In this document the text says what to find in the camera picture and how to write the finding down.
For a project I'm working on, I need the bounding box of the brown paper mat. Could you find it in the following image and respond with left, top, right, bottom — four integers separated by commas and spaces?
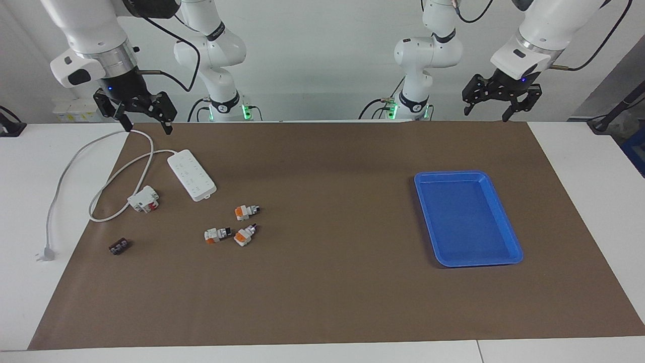
28, 121, 645, 351

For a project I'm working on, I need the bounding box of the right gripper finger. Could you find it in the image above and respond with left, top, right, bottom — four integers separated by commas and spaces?
146, 92, 178, 135
94, 88, 133, 133

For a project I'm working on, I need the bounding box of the blue plastic tray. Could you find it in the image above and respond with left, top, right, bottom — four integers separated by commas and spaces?
414, 170, 524, 268

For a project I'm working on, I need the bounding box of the blue storage crate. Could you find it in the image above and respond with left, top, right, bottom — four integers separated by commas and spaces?
621, 126, 645, 177

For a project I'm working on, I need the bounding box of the white power strip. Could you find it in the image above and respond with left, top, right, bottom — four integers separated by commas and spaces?
167, 149, 217, 202

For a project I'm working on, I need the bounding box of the white background box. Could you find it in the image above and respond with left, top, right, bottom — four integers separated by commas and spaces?
53, 97, 109, 123

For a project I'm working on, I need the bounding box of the white red circuit breaker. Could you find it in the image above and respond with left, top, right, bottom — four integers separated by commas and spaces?
127, 186, 160, 213

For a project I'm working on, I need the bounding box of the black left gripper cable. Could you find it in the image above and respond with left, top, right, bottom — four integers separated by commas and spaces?
454, 0, 633, 71

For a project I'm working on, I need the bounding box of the black base cable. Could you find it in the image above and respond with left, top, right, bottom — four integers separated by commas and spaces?
187, 97, 208, 123
359, 98, 395, 120

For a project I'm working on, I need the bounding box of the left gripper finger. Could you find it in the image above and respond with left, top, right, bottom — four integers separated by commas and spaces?
463, 75, 497, 115
503, 85, 542, 123

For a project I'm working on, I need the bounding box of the black left base cable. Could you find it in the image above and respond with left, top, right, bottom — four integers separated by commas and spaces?
359, 98, 395, 120

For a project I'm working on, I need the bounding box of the black right base cable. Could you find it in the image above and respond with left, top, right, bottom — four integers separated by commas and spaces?
187, 97, 208, 123

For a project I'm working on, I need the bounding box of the black camera stand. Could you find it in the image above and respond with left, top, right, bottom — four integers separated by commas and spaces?
589, 81, 645, 134

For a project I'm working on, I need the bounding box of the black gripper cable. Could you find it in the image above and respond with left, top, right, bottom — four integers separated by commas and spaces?
135, 13, 201, 92
454, 0, 633, 71

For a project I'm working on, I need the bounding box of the black table clamp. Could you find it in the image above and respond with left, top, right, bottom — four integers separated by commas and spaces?
0, 106, 27, 138

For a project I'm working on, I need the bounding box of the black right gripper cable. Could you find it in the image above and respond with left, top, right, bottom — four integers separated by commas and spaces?
135, 13, 201, 92

